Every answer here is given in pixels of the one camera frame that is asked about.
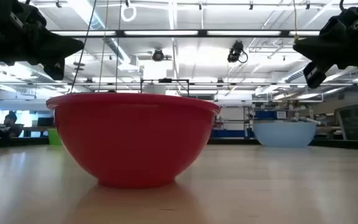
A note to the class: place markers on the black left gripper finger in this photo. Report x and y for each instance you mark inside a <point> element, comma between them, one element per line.
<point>56,70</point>

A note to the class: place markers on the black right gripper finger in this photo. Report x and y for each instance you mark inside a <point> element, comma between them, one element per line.
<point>313,76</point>

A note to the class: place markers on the light blue plastic bowl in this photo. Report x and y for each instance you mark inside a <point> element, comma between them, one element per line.
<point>284,135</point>

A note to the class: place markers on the colourful bowls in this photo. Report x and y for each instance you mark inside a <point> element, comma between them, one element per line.
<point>54,138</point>

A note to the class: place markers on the red plastic bowl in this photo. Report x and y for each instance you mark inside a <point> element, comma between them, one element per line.
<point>132,140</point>

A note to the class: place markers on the white pipe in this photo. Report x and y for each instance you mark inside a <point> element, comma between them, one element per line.
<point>308,120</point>

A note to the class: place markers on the grey mesh office chair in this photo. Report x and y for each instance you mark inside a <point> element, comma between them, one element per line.
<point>357,121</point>

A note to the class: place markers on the person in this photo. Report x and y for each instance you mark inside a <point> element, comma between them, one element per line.
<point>11,123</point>

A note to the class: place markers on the blue storage crate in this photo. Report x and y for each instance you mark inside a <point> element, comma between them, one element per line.
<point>228,133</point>

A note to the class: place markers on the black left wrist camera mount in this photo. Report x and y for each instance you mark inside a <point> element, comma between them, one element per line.
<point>57,46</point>

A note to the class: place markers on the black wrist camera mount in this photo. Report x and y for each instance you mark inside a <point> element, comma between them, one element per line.
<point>57,46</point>
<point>317,46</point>

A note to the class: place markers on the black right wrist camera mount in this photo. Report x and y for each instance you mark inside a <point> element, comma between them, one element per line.
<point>317,46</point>

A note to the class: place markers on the black overhead frame beam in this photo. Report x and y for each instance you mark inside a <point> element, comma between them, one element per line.
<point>259,84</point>

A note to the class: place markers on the black aluminium table frame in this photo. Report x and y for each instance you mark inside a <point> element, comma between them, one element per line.
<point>337,143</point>

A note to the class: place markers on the black overhead camera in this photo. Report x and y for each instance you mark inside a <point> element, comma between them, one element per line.
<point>235,51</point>

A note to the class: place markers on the black round camera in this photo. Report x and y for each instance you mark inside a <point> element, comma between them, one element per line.
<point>158,55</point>

